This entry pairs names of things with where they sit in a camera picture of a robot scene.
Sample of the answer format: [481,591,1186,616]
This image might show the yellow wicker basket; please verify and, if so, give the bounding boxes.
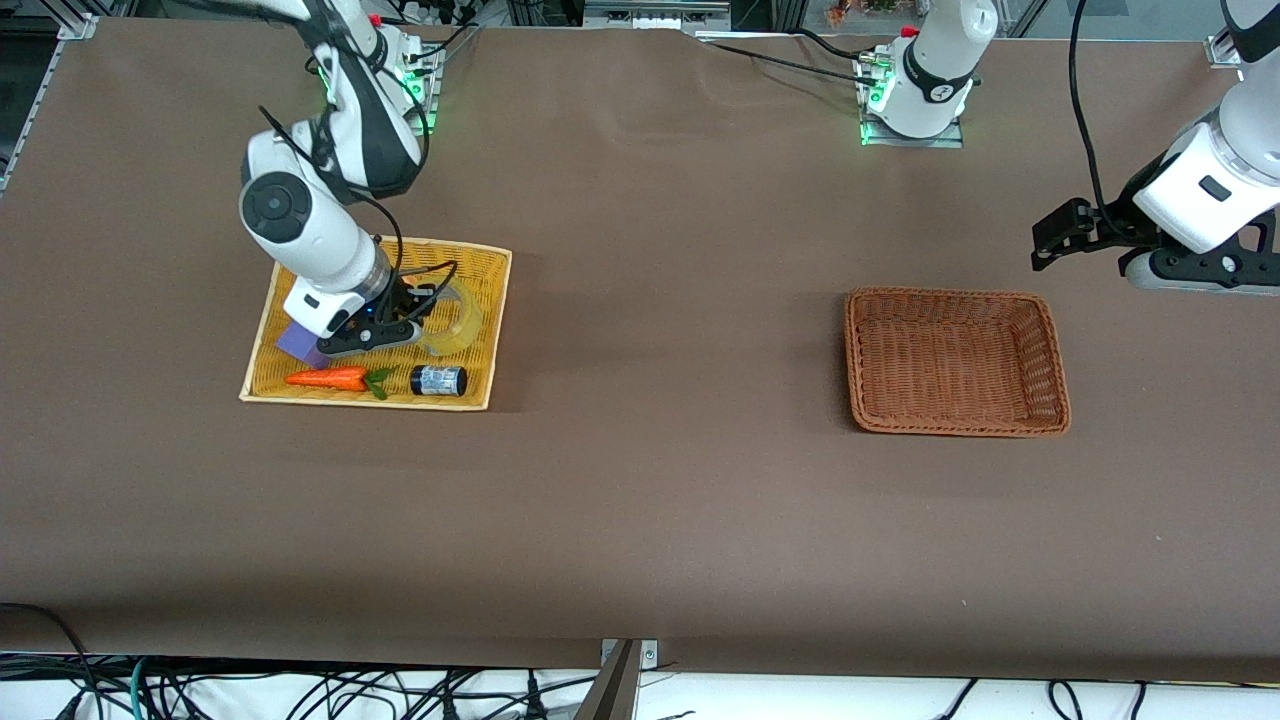
[238,236,514,412]

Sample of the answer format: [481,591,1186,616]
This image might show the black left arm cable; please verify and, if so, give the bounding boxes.
[1068,0,1109,213]

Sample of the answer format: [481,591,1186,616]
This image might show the small black jar blue label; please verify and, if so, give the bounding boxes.
[408,366,468,399]

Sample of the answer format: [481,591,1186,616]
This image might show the metal table edge bracket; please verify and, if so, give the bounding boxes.
[600,638,660,673]

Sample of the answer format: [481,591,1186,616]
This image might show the clear yellowish tape roll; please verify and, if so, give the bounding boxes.
[412,282,487,357]

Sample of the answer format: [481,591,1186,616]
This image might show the white power strip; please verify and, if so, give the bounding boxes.
[398,0,476,28]

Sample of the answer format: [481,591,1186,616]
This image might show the black cable on table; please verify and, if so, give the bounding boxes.
[700,28,886,89]

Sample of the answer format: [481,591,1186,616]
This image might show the orange toy carrot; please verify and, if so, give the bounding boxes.
[284,366,396,401]

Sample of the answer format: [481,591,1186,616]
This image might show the brown wicker basket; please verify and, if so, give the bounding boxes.
[844,286,1072,439]

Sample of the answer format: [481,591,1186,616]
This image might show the purple cube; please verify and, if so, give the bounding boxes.
[275,322,331,370]

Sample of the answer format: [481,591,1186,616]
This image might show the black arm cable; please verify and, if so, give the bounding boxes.
[1068,0,1109,213]
[258,20,461,321]

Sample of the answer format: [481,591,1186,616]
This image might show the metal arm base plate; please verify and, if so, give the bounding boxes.
[856,50,967,150]
[400,42,441,136]

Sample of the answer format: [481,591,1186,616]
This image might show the dark metal bar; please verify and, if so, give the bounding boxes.
[574,640,642,720]

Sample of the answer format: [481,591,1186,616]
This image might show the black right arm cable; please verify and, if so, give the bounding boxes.
[258,20,461,321]

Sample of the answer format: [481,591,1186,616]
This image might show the black looping floor cable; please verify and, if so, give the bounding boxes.
[0,602,101,720]

